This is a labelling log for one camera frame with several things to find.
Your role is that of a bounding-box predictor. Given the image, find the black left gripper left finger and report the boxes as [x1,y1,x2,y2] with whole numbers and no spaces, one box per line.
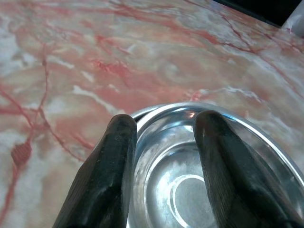
[52,114,138,228]

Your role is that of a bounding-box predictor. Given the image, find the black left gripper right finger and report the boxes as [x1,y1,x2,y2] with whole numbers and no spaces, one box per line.
[192,110,304,228]

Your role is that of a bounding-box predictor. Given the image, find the stainless steel bowl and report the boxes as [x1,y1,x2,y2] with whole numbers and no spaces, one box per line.
[125,102,304,228]

